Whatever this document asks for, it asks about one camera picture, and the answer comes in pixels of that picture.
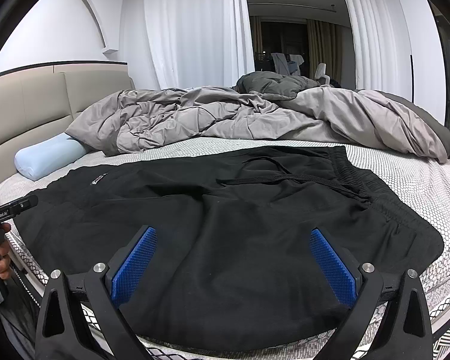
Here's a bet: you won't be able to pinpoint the black pants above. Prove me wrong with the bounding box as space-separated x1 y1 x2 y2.
15 146 444 351

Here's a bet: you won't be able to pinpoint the person's left hand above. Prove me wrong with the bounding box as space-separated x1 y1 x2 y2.
0 238 12 281

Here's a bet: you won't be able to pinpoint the light blue pillow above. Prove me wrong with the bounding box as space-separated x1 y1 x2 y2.
14 133 91 181

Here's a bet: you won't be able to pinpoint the beige padded headboard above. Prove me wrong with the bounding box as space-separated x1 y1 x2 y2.
0 61 135 183

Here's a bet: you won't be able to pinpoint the white patterned mattress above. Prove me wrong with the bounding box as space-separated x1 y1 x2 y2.
0 137 450 359

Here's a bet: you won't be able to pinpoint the grey duvet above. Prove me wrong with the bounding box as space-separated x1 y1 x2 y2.
67 85 450 163

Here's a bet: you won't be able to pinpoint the dark grey pillow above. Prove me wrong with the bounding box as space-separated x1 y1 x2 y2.
233 72 320 101

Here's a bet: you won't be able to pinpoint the white curtain left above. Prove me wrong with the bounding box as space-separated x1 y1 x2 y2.
144 0 254 89

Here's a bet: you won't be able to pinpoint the white curtain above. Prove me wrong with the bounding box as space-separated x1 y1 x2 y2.
345 0 413 101
144 0 254 89

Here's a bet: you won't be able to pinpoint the white curtain right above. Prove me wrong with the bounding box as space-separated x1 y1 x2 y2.
345 0 413 101

